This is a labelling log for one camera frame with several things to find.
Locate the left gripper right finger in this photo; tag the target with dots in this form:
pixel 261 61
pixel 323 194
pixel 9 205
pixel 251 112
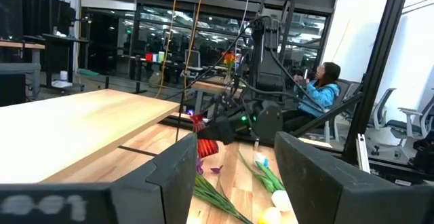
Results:
pixel 312 183

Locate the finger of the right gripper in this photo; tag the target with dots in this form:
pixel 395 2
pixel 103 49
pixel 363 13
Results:
pixel 218 130

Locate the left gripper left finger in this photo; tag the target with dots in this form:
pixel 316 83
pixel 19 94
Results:
pixel 159 190

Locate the red ribbed glass vase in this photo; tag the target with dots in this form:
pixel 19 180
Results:
pixel 207 148

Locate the white tulip blue tip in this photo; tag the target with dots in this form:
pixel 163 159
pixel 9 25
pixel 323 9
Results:
pixel 261 159

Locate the yellow tulip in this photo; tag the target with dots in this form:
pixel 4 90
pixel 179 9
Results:
pixel 269 216

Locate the purple flower bunch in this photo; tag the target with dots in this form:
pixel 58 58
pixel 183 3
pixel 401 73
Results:
pixel 217 200

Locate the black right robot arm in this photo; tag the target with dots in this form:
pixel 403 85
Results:
pixel 268 74

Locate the wooden shelf black legs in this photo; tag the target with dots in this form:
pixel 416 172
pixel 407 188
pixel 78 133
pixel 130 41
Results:
pixel 68 129

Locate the wooden background table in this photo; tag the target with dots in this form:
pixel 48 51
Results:
pixel 213 87

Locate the silver aluminium bar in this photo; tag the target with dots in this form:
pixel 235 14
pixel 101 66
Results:
pixel 363 154

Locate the orange flower bouquet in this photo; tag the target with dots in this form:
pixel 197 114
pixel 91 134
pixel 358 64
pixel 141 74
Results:
pixel 229 58

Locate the grey mesh office chair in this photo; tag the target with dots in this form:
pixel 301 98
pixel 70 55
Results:
pixel 194 59

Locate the person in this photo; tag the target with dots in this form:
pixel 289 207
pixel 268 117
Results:
pixel 320 96

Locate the green box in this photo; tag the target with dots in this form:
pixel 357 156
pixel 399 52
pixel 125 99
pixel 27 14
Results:
pixel 161 56

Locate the dark office chair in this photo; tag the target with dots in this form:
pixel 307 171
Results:
pixel 344 91

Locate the white office chair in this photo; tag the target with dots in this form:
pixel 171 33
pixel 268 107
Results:
pixel 381 110
pixel 412 113

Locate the red box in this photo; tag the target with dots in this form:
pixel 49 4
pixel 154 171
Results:
pixel 149 57

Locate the white bucket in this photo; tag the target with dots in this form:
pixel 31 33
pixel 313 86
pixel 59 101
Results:
pixel 63 75

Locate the black desk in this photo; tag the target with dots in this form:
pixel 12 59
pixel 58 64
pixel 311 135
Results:
pixel 64 39

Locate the wooden top desk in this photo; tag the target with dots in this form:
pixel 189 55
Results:
pixel 20 44

